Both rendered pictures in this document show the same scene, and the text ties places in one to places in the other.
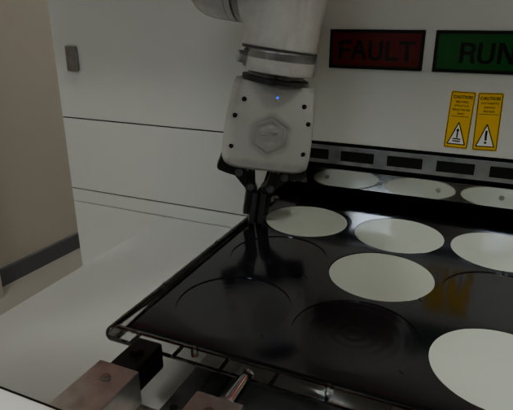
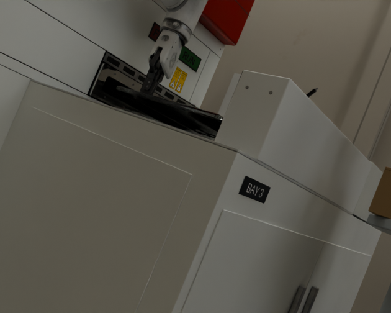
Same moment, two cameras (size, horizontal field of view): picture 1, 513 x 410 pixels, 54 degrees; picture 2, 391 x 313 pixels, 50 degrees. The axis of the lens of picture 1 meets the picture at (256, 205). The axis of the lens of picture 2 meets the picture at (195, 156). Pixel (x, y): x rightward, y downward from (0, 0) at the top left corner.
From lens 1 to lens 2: 1.09 m
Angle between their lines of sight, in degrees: 77
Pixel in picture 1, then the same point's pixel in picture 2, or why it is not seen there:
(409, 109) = not seen: hidden behind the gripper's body
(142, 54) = not seen: outside the picture
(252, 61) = (184, 30)
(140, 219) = (8, 74)
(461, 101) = (177, 71)
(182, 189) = (53, 65)
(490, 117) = (182, 81)
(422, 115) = not seen: hidden behind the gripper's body
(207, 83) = (96, 12)
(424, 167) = (161, 92)
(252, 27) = (187, 17)
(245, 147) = (168, 61)
